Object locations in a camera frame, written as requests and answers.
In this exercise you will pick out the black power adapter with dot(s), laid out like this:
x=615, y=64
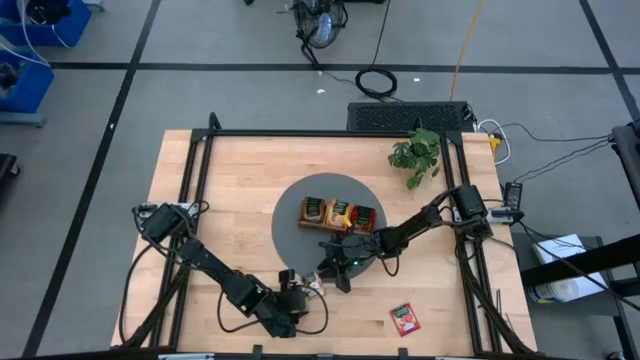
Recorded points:
x=512, y=195

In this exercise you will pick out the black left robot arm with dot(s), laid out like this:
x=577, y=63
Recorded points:
x=210, y=262

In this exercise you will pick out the white printed box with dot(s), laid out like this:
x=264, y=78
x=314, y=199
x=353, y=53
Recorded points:
x=555, y=247

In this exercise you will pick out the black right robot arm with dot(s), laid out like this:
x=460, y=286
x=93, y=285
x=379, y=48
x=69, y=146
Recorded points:
x=415, y=228

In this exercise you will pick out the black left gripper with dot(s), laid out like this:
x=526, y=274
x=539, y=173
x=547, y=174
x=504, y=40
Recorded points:
x=292, y=306

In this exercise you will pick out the black floor fan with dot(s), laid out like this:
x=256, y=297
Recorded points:
x=320, y=25

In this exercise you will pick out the black caster base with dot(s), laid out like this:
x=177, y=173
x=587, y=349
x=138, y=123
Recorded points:
x=6, y=165

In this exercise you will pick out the blue plastic bin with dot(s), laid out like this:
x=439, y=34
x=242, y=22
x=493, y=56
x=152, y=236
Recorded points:
x=30, y=90
x=70, y=25

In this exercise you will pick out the black perforated computer case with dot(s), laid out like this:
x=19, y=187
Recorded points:
x=405, y=116

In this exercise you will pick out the grey side table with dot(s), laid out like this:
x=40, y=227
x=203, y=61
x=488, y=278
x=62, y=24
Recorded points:
x=600, y=306

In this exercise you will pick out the black aluminium table frame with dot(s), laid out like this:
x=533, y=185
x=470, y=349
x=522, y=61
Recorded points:
x=300, y=133

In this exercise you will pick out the wooden three-compartment tray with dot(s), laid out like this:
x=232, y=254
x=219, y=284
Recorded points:
x=312, y=225

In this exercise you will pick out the green potted plant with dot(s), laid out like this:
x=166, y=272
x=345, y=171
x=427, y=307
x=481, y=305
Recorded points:
x=417, y=152

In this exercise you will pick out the black metal beam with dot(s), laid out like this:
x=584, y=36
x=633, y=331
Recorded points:
x=580, y=261

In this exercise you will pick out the round grey woven mat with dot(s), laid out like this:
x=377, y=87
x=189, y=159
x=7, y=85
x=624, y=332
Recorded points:
x=295, y=240

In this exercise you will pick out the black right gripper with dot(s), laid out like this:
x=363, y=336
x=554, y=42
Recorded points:
x=361, y=255

